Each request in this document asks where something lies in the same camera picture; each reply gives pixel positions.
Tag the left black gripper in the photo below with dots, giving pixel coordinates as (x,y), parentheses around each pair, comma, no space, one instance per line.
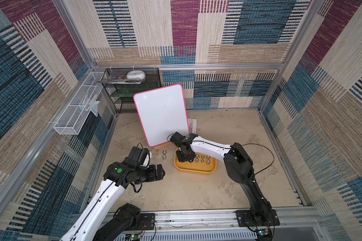
(152,175)

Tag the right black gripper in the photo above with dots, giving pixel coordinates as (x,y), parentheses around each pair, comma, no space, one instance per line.
(184,148)

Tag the yellow plastic storage box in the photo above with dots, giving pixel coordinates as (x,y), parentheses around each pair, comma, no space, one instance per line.
(197,168)

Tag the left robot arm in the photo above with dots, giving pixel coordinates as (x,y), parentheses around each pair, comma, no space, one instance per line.
(134,170)

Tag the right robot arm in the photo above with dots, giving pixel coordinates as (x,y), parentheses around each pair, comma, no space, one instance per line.
(239,168)

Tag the white ruler package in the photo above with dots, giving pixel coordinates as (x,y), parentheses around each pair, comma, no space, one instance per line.
(192,123)

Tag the pink framed whiteboard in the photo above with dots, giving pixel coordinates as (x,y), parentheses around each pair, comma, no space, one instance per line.
(162,112)

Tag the white round device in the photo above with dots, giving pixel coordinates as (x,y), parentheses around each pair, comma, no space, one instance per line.
(138,75)

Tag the magazine on shelf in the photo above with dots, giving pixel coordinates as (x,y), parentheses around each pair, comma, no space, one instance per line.
(120,79)

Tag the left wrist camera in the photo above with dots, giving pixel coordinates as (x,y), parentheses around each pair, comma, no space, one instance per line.
(147,158)

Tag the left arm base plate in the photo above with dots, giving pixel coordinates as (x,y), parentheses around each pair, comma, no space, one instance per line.
(145,222)

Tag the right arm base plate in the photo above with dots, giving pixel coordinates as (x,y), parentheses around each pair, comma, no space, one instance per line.
(246,218)

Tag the black wire shelf rack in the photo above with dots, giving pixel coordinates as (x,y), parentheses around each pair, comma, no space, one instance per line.
(122,94)

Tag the white wire wall basket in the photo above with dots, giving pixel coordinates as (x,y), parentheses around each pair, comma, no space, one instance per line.
(83,103)

